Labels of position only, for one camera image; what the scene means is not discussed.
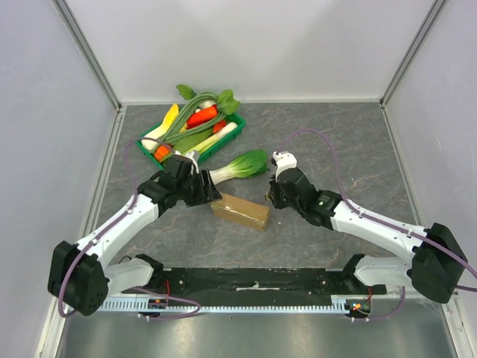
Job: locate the yellow corn cob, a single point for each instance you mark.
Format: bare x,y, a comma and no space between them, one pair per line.
170,116

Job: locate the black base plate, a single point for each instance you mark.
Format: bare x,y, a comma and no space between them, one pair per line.
259,287

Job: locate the green plastic vegetable tray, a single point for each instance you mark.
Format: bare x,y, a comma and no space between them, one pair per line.
213,149

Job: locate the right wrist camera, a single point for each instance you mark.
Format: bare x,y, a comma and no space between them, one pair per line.
282,161

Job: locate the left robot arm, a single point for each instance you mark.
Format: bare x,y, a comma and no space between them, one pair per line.
82,276

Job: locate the grey cable duct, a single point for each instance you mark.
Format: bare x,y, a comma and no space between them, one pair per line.
152,304

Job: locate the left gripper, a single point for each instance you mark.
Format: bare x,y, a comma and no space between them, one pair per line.
208,192

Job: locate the red chili pepper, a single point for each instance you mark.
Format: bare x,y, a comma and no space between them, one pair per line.
202,116

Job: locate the green bok choy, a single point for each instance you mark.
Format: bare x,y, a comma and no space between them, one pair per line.
246,165

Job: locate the small orange pumpkin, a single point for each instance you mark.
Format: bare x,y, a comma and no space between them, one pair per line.
162,153

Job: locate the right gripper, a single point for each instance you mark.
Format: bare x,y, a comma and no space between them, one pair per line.
278,194

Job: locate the brown cardboard express box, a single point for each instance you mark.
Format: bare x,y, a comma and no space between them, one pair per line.
241,211

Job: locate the green leafy vegetable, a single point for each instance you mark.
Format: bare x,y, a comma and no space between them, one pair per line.
225,101

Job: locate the green white leek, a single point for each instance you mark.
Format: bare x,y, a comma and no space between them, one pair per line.
201,141

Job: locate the white daikon stalk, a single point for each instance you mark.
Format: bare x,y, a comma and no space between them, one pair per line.
148,142

